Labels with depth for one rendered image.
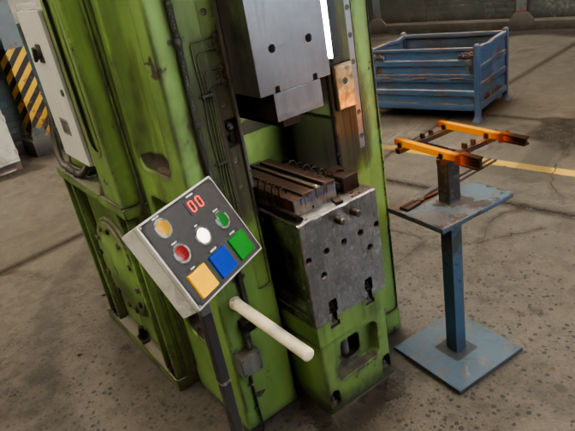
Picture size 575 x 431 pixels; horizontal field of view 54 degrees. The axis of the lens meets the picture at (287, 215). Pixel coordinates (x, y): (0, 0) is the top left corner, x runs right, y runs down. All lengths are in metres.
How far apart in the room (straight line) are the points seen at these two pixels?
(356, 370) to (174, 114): 1.30
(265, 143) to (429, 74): 3.47
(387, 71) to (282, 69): 4.13
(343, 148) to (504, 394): 1.21
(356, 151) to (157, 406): 1.46
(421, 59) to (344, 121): 3.54
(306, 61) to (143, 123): 0.67
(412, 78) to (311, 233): 3.99
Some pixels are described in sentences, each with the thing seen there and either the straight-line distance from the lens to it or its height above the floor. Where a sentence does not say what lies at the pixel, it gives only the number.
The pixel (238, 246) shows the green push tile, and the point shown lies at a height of 1.01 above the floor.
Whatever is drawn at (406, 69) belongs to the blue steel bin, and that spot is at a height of 0.50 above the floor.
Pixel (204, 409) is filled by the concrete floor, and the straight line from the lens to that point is 2.69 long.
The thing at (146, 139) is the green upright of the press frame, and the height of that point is 1.22.
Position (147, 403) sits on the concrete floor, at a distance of 2.83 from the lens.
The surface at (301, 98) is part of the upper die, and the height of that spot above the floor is 1.32.
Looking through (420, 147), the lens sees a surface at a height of 1.04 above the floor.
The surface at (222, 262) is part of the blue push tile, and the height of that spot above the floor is 1.01.
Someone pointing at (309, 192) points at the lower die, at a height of 0.98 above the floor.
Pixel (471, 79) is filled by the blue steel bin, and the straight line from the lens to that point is 5.58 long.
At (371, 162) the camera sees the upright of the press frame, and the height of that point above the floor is 0.91.
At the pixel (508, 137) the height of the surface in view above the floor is 1.03.
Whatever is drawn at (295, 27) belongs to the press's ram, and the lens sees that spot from 1.90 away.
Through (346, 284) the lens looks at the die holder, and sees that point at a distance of 2.20.
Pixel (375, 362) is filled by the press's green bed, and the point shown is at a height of 0.13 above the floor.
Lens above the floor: 1.79
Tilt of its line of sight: 25 degrees down
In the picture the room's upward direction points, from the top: 11 degrees counter-clockwise
